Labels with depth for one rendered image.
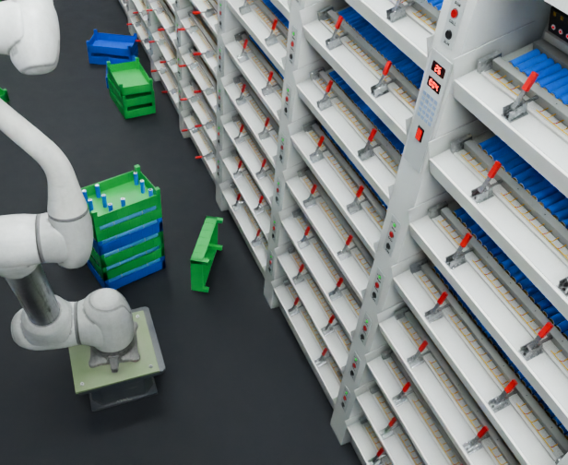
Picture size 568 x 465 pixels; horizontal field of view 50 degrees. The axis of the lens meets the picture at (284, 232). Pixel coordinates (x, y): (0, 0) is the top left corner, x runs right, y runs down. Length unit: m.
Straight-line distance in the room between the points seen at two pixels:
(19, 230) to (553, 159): 1.24
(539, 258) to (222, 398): 1.55
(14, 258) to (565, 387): 1.31
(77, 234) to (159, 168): 1.89
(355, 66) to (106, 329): 1.21
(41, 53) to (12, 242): 0.52
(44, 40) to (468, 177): 0.94
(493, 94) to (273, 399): 1.60
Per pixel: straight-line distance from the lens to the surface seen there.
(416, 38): 1.44
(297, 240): 2.28
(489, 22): 1.30
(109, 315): 2.16
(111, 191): 2.72
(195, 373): 2.54
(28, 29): 1.40
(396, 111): 1.54
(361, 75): 1.67
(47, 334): 2.16
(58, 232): 1.65
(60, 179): 1.58
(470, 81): 1.31
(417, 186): 1.47
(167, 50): 3.92
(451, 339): 1.56
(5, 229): 1.68
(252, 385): 2.51
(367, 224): 1.79
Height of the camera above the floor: 2.11
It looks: 43 degrees down
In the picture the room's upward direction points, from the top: 7 degrees clockwise
